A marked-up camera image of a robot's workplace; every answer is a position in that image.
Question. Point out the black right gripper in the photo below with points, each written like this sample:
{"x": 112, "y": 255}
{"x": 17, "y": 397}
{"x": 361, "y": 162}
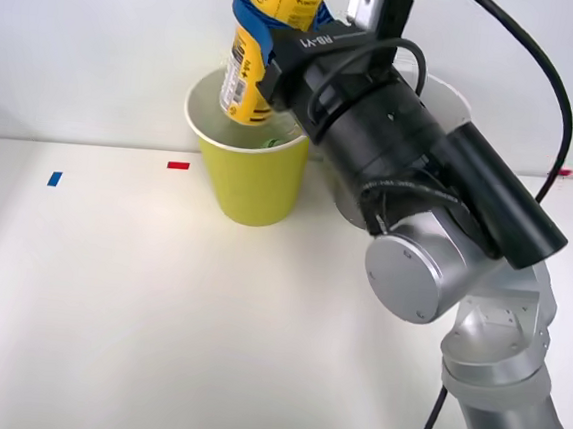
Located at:
{"x": 321, "y": 52}

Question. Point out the yellow label drink bottle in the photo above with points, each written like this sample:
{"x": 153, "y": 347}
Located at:
{"x": 259, "y": 61}

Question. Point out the silver and black right arm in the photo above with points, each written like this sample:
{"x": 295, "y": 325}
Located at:
{"x": 422, "y": 151}

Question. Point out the yellow-green plastic waste bin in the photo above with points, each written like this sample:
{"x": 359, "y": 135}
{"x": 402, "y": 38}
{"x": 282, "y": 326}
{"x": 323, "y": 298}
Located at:
{"x": 254, "y": 186}

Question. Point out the grey plastic waste bin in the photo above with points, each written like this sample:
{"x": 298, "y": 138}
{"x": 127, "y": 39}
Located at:
{"x": 448, "y": 102}

